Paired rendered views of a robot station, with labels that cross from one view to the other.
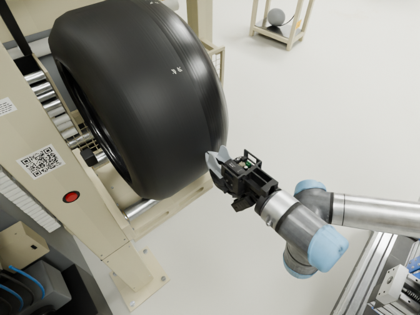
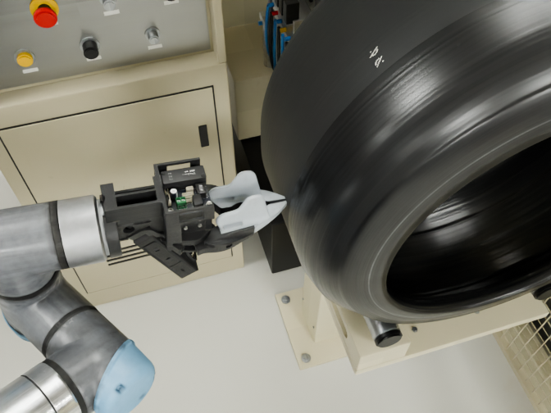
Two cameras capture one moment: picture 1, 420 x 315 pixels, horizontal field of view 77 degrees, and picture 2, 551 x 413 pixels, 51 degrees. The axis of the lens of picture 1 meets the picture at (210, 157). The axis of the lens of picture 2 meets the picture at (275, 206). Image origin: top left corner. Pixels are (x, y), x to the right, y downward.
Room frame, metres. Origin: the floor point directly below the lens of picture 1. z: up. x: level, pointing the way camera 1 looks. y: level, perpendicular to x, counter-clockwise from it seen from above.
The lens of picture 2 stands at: (0.57, -0.38, 1.75)
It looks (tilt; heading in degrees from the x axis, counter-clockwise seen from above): 54 degrees down; 113
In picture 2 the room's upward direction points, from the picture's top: straight up
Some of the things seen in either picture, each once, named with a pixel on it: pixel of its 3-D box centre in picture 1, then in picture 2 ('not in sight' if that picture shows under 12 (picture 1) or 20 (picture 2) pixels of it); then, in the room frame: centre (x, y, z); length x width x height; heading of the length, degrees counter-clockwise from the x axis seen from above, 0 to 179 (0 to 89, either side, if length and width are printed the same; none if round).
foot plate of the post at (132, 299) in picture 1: (139, 275); (326, 319); (0.41, 0.43, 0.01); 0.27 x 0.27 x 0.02; 39
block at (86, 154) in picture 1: (89, 157); not in sight; (0.57, 0.43, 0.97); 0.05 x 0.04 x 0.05; 39
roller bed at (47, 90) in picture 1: (33, 107); not in sight; (0.74, 0.65, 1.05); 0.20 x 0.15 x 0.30; 129
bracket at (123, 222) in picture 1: (102, 190); not in sight; (0.48, 0.38, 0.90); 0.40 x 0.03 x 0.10; 39
